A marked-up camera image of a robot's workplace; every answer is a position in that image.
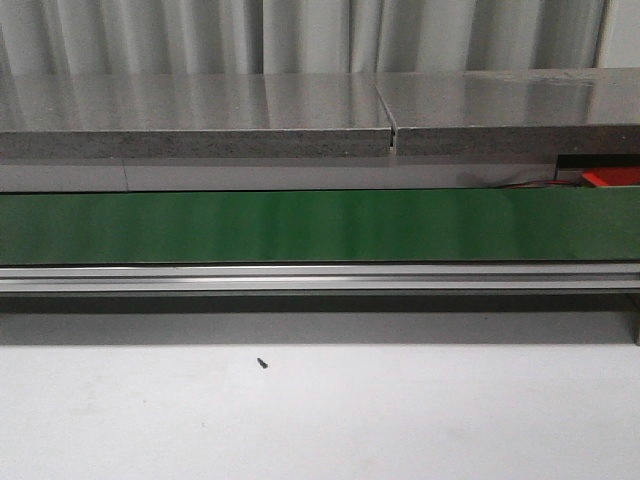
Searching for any green conveyor belt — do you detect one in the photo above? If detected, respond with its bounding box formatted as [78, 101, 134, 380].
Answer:
[1, 187, 639, 266]

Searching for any grey stone shelf slab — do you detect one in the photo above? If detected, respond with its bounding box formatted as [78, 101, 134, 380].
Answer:
[1, 68, 639, 164]

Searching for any red plastic tray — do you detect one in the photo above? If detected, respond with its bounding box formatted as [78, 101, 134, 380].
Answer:
[581, 167, 640, 187]

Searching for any white pleated curtain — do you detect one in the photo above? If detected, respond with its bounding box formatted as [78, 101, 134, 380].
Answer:
[1, 1, 639, 75]

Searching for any aluminium conveyor frame rail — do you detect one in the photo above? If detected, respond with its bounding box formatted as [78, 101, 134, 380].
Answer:
[1, 262, 639, 296]

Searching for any red black wire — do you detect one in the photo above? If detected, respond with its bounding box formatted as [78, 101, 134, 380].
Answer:
[492, 178, 581, 189]

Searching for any metal conveyor support bracket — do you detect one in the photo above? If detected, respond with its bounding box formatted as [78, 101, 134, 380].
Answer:
[626, 294, 640, 346]

